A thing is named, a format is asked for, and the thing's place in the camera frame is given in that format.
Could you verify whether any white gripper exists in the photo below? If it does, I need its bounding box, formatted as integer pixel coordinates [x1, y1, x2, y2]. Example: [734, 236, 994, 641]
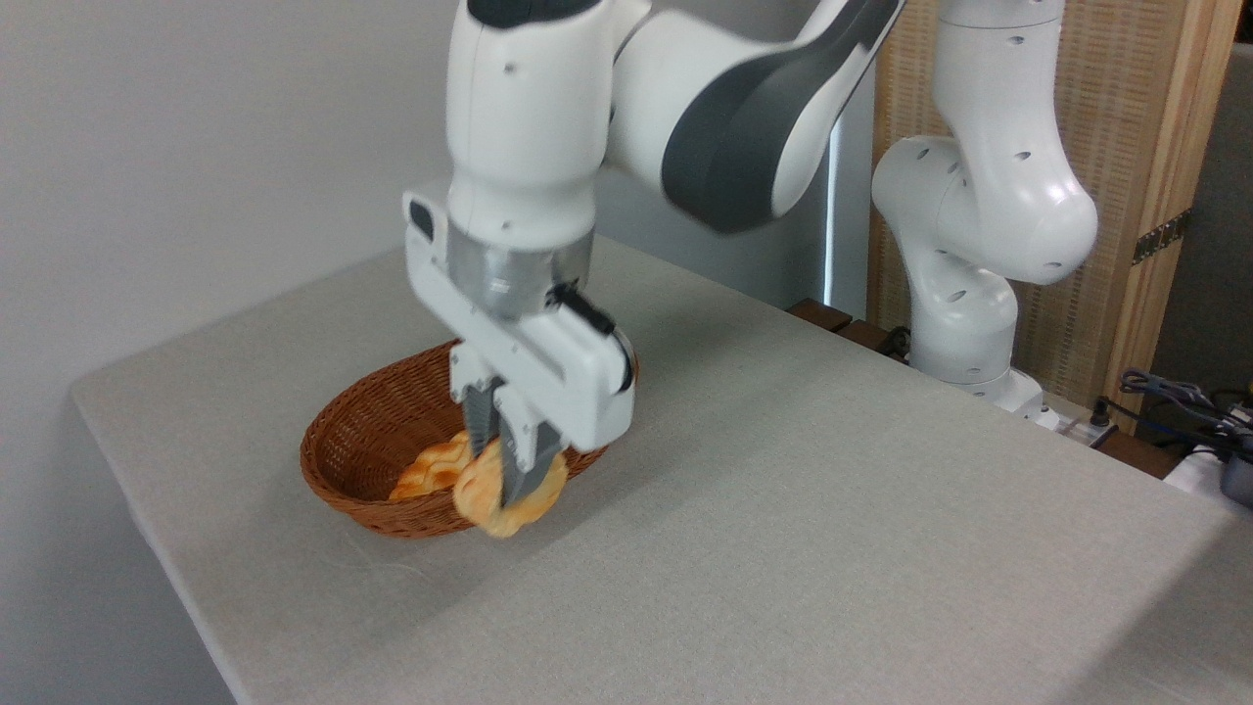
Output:
[403, 181, 638, 509]

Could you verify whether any round golden bread roll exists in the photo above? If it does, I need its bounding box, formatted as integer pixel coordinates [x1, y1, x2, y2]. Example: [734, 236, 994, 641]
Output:
[452, 436, 570, 540]

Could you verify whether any braided golden bread loaf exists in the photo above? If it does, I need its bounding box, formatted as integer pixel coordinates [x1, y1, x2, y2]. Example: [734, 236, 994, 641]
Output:
[389, 431, 473, 503]

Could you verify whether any brown woven wicker basket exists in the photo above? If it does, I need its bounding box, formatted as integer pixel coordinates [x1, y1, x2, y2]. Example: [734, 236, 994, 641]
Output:
[300, 338, 639, 540]

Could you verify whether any grey tablecloth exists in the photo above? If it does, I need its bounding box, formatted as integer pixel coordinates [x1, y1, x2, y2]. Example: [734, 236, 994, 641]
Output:
[69, 235, 1253, 705]

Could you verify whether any wooden rattan screen panel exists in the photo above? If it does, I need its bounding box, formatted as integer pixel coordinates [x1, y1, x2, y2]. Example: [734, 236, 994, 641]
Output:
[867, 0, 1244, 434]

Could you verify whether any metal screen hinge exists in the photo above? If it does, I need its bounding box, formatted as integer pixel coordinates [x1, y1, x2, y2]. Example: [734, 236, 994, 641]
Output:
[1133, 209, 1192, 265]

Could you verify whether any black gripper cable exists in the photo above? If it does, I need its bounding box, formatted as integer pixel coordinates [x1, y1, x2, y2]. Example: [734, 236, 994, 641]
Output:
[553, 284, 638, 395]

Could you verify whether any bundle of dark cables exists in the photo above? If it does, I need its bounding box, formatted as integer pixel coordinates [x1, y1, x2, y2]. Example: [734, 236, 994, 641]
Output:
[1091, 369, 1253, 461]

